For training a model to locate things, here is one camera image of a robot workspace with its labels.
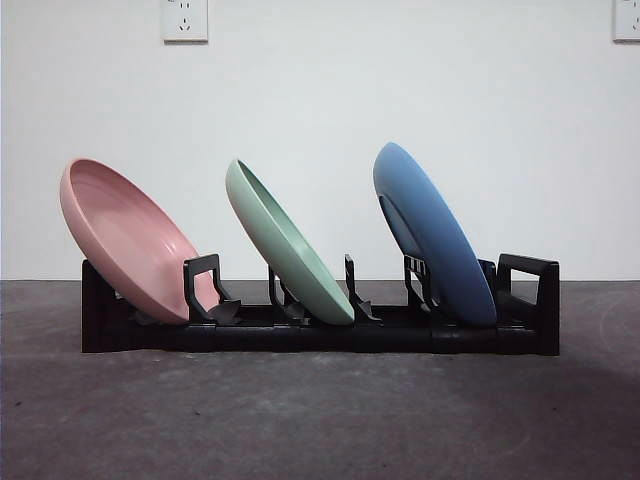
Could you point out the green round plate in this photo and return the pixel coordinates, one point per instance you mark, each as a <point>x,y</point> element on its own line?
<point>280,250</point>

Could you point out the blue round plate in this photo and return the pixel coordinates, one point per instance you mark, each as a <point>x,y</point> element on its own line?
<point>440,240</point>

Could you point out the pink round plate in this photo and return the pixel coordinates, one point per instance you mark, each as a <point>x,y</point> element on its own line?
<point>125,240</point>

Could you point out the black plastic dish rack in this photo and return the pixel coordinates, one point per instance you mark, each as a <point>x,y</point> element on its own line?
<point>350,342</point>

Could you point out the white wall socket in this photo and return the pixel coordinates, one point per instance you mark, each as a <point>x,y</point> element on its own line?
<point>185,22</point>
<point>627,20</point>

